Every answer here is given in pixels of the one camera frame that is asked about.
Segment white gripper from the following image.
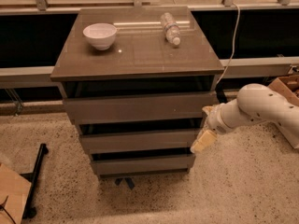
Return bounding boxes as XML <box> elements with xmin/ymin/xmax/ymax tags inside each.
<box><xmin>191</xmin><ymin>105</ymin><xmax>233</xmax><ymax>153</ymax></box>

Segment grey drawer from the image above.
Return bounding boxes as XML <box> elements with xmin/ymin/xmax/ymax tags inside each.
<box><xmin>91</xmin><ymin>154</ymin><xmax>195</xmax><ymax>175</ymax></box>
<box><xmin>79</xmin><ymin>129</ymin><xmax>199</xmax><ymax>154</ymax></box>
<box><xmin>64</xmin><ymin>91</ymin><xmax>218</xmax><ymax>124</ymax></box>

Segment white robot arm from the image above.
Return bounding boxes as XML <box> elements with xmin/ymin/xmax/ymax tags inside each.
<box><xmin>191</xmin><ymin>84</ymin><xmax>299</xmax><ymax>153</ymax></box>

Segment grey drawer cabinet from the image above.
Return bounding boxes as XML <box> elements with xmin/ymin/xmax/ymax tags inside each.
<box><xmin>50</xmin><ymin>7</ymin><xmax>223</xmax><ymax>178</ymax></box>

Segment black power plug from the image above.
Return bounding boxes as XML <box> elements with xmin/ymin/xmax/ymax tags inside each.
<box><xmin>216</xmin><ymin>89</ymin><xmax>227</xmax><ymax>104</ymax></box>

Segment cardboard box right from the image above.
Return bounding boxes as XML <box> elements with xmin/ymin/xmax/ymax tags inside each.
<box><xmin>267</xmin><ymin>75</ymin><xmax>299</xmax><ymax>150</ymax></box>

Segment clear plastic water bottle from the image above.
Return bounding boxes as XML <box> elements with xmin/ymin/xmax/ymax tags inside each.
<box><xmin>161</xmin><ymin>12</ymin><xmax>180</xmax><ymax>46</ymax></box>

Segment blue tape cross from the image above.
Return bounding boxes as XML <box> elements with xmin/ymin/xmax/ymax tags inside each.
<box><xmin>115</xmin><ymin>177</ymin><xmax>135</xmax><ymax>190</ymax></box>

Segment white ceramic bowl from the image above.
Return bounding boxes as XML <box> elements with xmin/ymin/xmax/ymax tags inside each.
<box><xmin>83</xmin><ymin>23</ymin><xmax>117</xmax><ymax>50</ymax></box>

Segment cardboard sheet lower left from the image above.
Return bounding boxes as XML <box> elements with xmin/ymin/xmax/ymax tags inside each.
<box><xmin>0</xmin><ymin>163</ymin><xmax>31</xmax><ymax>224</ymax></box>

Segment white cable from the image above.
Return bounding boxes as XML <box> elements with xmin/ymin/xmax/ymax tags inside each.
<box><xmin>215</xmin><ymin>3</ymin><xmax>241</xmax><ymax>86</ymax></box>

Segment black cable lower left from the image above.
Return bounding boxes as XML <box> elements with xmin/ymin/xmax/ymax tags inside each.
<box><xmin>0</xmin><ymin>195</ymin><xmax>17</xmax><ymax>224</ymax></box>

